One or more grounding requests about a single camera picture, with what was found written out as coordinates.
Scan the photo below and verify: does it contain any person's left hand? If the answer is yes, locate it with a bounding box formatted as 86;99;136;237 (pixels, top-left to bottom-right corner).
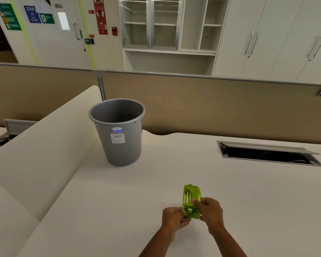
160;207;191;236

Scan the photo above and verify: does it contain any person's right hand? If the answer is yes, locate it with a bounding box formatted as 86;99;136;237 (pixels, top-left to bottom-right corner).
193;197;224;236

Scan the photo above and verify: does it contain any green hole punch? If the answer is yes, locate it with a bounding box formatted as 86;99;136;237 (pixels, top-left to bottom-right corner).
182;184;202;219

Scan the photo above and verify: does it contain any person's left forearm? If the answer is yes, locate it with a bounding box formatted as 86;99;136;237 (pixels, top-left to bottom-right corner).
138;228;175;257

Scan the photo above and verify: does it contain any person's right forearm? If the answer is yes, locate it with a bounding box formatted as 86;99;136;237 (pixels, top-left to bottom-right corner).
209;225;248;257

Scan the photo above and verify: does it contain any beige partition panel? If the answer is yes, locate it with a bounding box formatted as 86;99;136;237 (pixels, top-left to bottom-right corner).
0;62;100;128
100;71;321;145

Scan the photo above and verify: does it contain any grey plastic waste bin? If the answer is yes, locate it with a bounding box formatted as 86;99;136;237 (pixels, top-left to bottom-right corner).
89;99;146;167

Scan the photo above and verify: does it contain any white curved desk divider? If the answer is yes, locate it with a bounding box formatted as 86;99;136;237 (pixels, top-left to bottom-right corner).
0;85;105;222

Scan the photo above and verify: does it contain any glass door shelf cabinet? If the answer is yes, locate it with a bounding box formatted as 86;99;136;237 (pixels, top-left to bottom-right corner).
118;0;231;76

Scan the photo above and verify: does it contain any white storage cabinet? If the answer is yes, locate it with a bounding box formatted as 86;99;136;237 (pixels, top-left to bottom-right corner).
212;0;321;85

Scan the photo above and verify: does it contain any red fire notice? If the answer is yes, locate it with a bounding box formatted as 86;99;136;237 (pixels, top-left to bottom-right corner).
93;0;108;35

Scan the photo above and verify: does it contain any white door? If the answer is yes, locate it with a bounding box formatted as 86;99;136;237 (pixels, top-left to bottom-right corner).
24;0;93;69

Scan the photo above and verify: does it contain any green exit sign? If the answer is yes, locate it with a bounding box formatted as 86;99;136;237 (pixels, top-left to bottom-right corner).
40;13;55;24

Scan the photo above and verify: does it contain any green notice poster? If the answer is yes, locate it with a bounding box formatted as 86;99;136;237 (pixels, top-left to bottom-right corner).
0;3;22;31

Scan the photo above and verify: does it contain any metal desk cable tray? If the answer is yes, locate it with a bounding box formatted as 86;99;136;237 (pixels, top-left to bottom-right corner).
0;119;39;146
217;141;321;167

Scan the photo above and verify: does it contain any metal partition post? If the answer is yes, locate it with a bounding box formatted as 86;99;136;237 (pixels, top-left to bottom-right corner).
97;70;106;101

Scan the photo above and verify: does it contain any blue wall sign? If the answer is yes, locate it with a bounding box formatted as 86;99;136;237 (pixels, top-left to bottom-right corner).
24;5;42;24

